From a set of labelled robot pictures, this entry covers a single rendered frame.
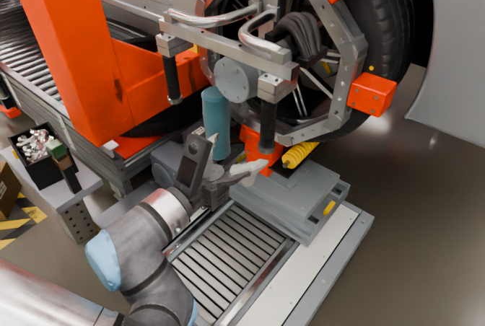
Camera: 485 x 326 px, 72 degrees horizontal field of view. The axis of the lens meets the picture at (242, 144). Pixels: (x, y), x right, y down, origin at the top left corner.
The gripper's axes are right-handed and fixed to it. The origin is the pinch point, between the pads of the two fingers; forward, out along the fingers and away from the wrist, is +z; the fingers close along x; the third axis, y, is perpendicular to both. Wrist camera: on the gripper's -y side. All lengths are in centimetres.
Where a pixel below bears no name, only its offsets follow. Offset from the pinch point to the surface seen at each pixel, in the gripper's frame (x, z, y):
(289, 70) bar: 3.4, 11.1, -14.7
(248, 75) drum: -11.8, 16.6, -5.5
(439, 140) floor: 29, 152, 83
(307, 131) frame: 0.5, 30.1, 14.9
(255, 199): -21, 35, 68
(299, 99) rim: -9.8, 41.7, 13.6
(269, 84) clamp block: 0.6, 8.1, -11.7
